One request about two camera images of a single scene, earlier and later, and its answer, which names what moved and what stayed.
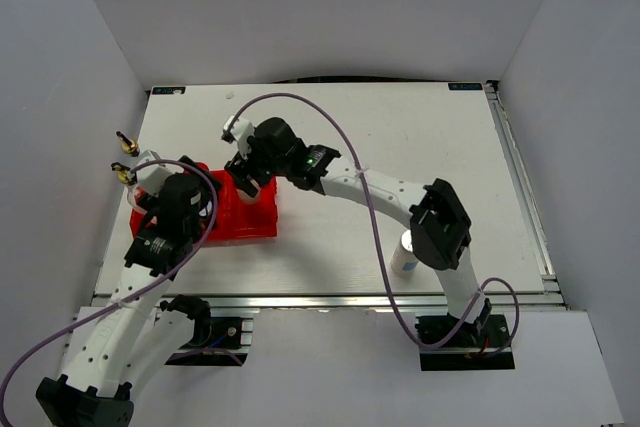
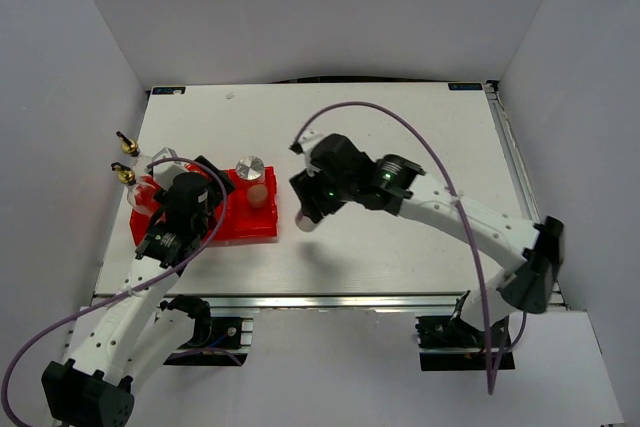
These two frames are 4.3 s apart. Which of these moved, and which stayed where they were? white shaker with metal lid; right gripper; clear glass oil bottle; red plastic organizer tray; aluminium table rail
Moved: right gripper; white shaker with metal lid
Stayed: red plastic organizer tray; clear glass oil bottle; aluminium table rail
